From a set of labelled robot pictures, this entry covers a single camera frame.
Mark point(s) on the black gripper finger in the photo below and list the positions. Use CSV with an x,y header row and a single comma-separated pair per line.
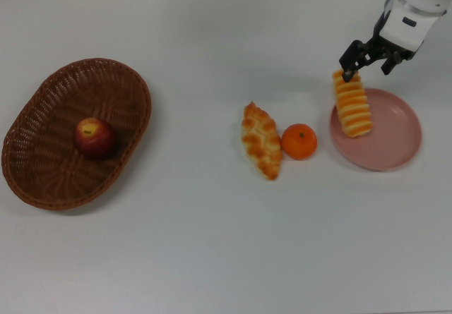
x,y
392,63
355,58

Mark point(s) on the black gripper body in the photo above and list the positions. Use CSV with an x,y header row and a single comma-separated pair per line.
x,y
379,42

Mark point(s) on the ridged striped toy bread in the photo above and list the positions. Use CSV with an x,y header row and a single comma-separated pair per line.
x,y
353,113

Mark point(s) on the orange toy mandarin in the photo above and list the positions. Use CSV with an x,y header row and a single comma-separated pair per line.
x,y
299,143

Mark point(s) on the braided toy bread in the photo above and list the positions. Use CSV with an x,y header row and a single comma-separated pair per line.
x,y
261,141

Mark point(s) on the red toy apple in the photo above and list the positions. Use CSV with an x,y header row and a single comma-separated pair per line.
x,y
93,141

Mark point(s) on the pink plate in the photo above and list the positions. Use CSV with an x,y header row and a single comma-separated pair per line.
x,y
392,137

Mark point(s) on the brown woven basket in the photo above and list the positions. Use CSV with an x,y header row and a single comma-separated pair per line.
x,y
42,173

